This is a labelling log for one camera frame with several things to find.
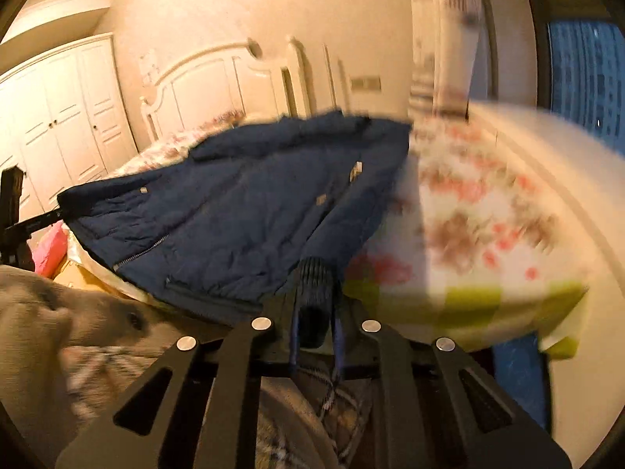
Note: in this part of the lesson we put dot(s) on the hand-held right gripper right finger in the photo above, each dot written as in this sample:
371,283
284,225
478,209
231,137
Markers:
339,347

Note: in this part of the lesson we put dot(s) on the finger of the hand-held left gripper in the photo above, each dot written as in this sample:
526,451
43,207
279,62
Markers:
10,195
39,222

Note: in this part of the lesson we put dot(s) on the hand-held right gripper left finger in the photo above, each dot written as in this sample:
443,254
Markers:
294,347

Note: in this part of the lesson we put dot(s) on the navy quilted zip jacket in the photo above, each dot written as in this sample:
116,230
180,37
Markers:
234,215

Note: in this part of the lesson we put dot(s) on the pink box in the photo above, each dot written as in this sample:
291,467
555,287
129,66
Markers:
49,249

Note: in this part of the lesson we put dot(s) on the person's plaid pants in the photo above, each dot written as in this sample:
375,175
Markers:
342,420

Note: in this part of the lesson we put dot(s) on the white panelled wardrobe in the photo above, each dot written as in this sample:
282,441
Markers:
58,122

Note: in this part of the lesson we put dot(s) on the blue cloth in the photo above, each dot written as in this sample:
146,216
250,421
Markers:
520,381

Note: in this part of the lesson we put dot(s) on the bed with floral sheet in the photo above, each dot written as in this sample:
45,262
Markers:
464,205

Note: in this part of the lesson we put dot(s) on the white wooden headboard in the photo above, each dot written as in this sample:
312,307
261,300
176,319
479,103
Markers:
205,83

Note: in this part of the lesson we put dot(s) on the white pole lamp stand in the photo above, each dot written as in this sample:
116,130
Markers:
330,78

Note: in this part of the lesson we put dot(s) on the white window platform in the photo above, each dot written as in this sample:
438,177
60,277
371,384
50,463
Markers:
586,215

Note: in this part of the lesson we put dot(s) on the printed cream curtain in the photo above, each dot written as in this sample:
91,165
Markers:
444,34

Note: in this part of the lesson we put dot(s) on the dark framed window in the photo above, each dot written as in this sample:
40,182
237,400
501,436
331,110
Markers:
586,83

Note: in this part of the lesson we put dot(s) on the paper sheet on wall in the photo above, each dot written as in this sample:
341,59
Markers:
149,64

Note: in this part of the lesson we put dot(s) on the wall switch panel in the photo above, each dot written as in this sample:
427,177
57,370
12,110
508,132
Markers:
364,83

